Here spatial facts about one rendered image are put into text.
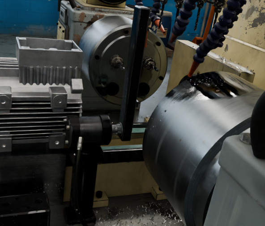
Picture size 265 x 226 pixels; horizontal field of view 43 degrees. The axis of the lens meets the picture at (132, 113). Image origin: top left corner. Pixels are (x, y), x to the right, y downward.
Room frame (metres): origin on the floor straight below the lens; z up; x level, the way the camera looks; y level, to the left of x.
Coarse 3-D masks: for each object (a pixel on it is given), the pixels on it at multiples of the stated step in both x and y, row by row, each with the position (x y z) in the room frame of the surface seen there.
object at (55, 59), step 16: (16, 48) 0.68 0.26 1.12; (32, 48) 0.70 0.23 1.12; (48, 48) 0.72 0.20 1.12; (64, 48) 0.72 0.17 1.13; (32, 64) 0.61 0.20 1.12; (48, 64) 0.63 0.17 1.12; (64, 64) 0.64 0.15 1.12; (80, 64) 0.65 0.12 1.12; (32, 80) 0.61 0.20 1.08; (48, 80) 0.63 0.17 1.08; (64, 80) 0.64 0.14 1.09
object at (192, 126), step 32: (192, 96) 0.50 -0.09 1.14; (224, 96) 0.47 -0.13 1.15; (256, 96) 0.46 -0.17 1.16; (160, 128) 0.49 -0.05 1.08; (192, 128) 0.44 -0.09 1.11; (224, 128) 0.40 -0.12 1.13; (160, 160) 0.46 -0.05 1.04; (192, 160) 0.39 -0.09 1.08; (192, 192) 0.38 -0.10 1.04; (192, 224) 0.39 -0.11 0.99
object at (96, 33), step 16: (112, 16) 1.10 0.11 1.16; (96, 32) 1.00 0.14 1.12; (112, 32) 0.94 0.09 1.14; (128, 32) 0.96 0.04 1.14; (80, 48) 1.05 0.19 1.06; (96, 48) 0.93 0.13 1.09; (112, 48) 0.94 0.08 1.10; (128, 48) 0.96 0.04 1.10; (160, 48) 1.00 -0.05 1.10; (96, 64) 0.93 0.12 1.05; (112, 64) 0.92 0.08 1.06; (144, 64) 0.96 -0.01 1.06; (160, 64) 1.00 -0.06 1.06; (96, 80) 0.93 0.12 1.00; (112, 80) 0.95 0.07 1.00; (144, 80) 0.99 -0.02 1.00; (160, 80) 1.01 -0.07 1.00; (112, 96) 0.95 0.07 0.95; (144, 96) 0.99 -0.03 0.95
